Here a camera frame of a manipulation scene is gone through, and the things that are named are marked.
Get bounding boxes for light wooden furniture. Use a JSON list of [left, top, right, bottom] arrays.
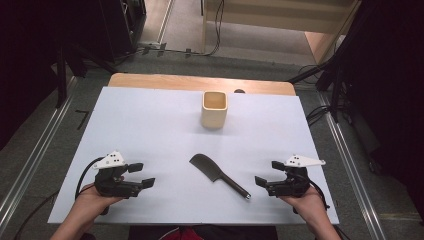
[[201, 0, 363, 66]]

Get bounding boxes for person's red and black clothing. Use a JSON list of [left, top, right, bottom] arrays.
[[128, 224, 279, 240]]

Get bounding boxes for dark cabinet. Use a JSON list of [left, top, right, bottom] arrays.
[[99, 0, 148, 63]]

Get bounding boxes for wooden table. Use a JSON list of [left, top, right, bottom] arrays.
[[108, 73, 297, 97]]

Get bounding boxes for person's right hand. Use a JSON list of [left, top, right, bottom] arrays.
[[279, 184, 329, 225]]

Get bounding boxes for black metal stand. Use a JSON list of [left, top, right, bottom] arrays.
[[288, 49, 346, 124], [54, 43, 119, 109]]

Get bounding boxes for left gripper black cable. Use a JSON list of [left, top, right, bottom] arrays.
[[74, 156, 105, 202]]

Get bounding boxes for black cleaver knife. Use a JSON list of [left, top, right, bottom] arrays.
[[189, 153, 252, 201]]

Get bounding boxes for black floor cables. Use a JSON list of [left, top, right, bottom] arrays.
[[305, 104, 334, 128]]

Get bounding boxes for person's left hand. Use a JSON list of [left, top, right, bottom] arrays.
[[71, 182, 124, 223]]

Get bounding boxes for hanging black cable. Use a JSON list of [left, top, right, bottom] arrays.
[[199, 0, 226, 58]]

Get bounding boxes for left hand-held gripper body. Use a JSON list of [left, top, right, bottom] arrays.
[[92, 150, 144, 198]]

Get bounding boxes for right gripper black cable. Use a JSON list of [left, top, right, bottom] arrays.
[[308, 179, 331, 214]]

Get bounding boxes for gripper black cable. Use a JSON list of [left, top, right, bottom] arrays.
[[308, 179, 331, 214], [74, 156, 105, 202]]

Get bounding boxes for metal floor rail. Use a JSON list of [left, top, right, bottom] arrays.
[[156, 0, 176, 46], [0, 76, 79, 231], [316, 91, 388, 240]]

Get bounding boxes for beige square holder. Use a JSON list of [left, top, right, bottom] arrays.
[[200, 90, 229, 130]]

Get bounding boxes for white board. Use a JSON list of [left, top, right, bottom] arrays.
[[47, 86, 340, 225]]

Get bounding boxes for black floor cable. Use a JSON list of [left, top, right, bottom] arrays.
[[13, 189, 61, 240]]

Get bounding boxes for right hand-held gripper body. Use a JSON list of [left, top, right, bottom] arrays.
[[266, 154, 327, 198]]

